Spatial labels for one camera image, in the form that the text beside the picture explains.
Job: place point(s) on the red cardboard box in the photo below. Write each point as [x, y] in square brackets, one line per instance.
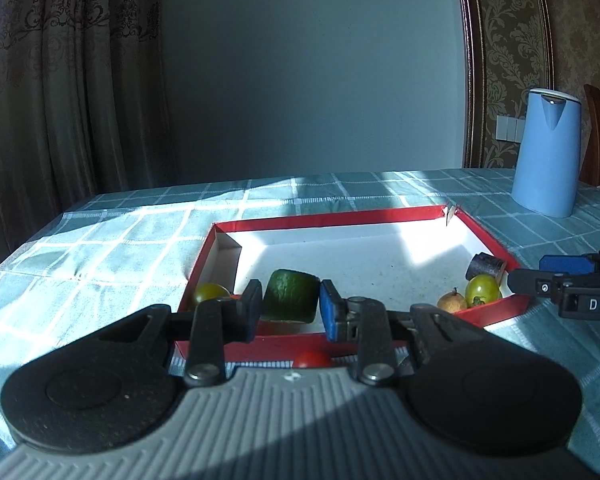
[380, 260]

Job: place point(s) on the green cucumber piece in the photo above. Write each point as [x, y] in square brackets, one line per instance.
[290, 295]

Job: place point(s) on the red cherry tomato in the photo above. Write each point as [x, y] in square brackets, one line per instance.
[312, 359]

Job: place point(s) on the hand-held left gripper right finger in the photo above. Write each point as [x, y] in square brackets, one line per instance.
[332, 310]

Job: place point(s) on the dark purple sugarcane piece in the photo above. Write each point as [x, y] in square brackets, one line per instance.
[485, 265]

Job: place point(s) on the pale tan longan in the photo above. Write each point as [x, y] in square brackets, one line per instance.
[452, 302]

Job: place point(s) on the large green tomato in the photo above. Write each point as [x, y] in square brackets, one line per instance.
[210, 294]

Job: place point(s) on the small green tomato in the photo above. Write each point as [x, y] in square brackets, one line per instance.
[482, 288]

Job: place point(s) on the dark wooden wall frame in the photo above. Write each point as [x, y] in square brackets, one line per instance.
[472, 60]

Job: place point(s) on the wall switch panel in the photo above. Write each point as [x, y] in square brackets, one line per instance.
[510, 127]

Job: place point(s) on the brown patterned curtain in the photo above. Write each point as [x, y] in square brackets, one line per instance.
[70, 85]

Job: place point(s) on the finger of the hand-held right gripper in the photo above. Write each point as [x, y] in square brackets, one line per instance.
[562, 263]
[532, 281]

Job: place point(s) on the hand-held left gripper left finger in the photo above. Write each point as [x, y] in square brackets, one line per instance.
[252, 310]

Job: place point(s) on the light blue kettle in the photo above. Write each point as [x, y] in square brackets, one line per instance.
[547, 160]

